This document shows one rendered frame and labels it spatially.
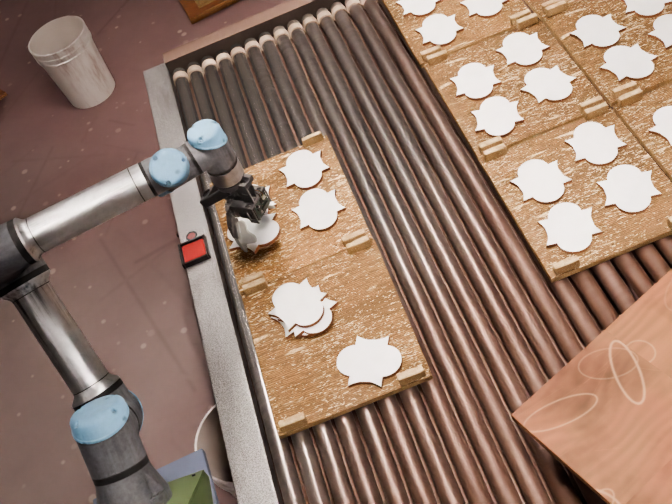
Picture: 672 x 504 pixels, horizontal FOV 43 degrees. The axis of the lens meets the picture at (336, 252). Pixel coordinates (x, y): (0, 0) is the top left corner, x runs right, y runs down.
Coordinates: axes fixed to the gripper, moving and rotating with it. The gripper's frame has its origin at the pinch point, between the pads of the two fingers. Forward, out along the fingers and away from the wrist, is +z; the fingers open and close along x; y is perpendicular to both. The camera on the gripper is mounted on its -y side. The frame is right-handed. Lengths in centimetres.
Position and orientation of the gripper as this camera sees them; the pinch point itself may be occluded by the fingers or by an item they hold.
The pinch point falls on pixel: (253, 231)
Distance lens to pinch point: 207.8
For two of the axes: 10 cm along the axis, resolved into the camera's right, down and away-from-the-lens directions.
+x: 3.8, -7.8, 5.0
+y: 8.8, 1.4, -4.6
